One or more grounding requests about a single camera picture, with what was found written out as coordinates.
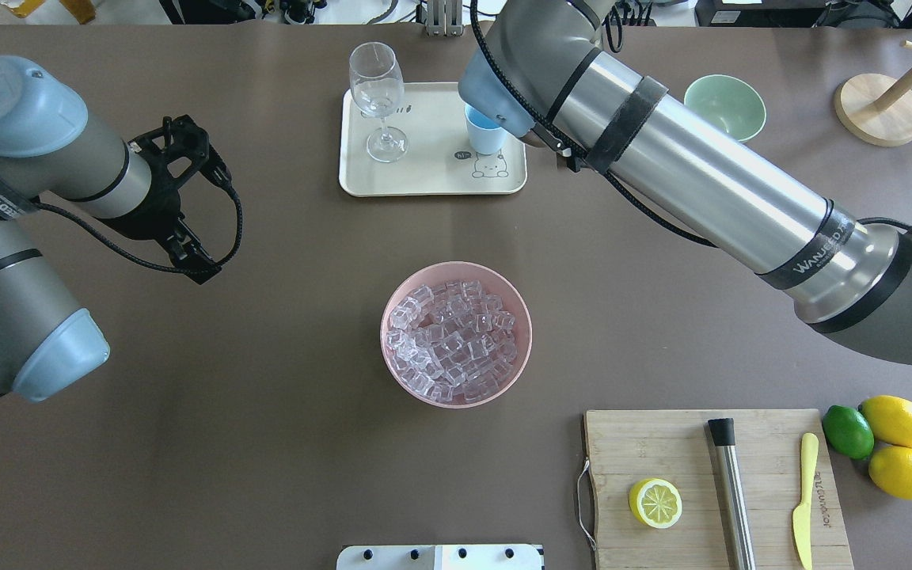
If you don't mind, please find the green lime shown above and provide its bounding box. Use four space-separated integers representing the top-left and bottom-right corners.
822 405 875 461

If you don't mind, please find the green bowl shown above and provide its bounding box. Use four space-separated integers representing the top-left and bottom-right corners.
683 74 768 143

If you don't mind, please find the cream serving tray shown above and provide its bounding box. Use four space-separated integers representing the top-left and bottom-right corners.
339 81 527 197

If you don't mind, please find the half lemon slice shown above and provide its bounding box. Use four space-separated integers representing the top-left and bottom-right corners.
629 477 683 530

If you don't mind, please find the clear ice cubes pile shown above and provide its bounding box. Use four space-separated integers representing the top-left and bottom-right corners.
382 280 520 407

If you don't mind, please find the wooden mug tree stand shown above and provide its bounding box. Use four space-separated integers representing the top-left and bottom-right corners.
833 40 912 147

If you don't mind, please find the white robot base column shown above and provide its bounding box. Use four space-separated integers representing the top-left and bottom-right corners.
336 542 545 569

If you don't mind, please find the pink bowl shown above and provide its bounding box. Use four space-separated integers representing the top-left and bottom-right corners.
380 262 533 409

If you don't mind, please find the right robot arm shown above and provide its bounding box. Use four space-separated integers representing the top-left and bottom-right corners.
459 1 912 365

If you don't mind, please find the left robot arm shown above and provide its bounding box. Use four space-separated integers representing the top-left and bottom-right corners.
0 55 243 403

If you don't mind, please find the yellow lemon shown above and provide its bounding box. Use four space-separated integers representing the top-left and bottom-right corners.
858 394 912 448
868 445 912 500

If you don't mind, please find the light blue cup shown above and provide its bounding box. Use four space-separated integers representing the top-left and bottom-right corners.
465 104 507 155

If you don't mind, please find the wooden cutting board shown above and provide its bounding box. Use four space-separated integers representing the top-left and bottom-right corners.
583 410 823 569

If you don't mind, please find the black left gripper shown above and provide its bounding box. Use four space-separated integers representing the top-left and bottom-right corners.
104 116 233 284

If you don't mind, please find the yellow plastic knife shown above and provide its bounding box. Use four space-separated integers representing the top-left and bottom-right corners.
792 432 820 569

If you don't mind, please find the yellow lemon lower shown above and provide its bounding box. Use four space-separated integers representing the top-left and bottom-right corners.
868 445 912 500

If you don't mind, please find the clear wine glass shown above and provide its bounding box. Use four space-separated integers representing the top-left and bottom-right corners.
348 42 408 163

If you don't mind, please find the yellow lemon upper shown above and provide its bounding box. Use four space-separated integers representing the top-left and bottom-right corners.
858 394 912 448

